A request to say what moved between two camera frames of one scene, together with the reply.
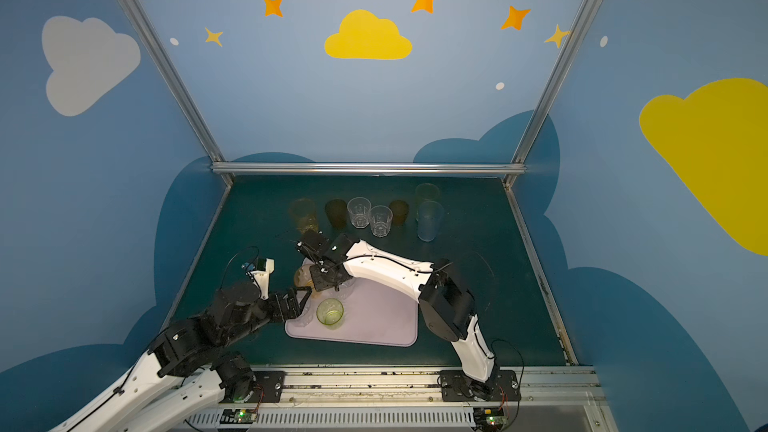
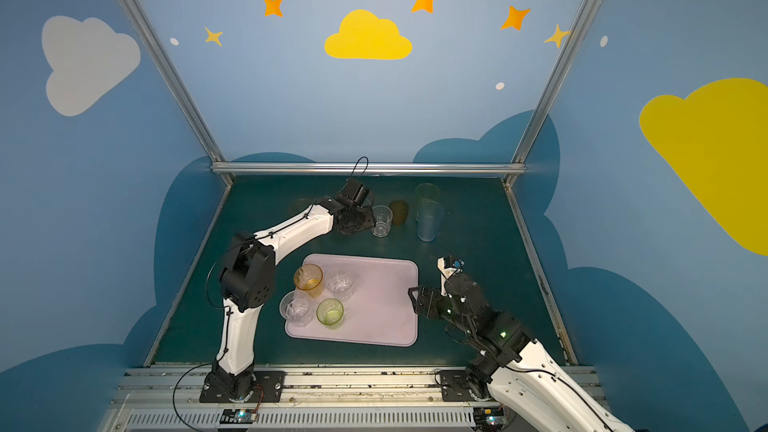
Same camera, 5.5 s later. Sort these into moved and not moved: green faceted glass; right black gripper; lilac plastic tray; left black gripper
Moved: right black gripper; left black gripper
Not moved: lilac plastic tray; green faceted glass
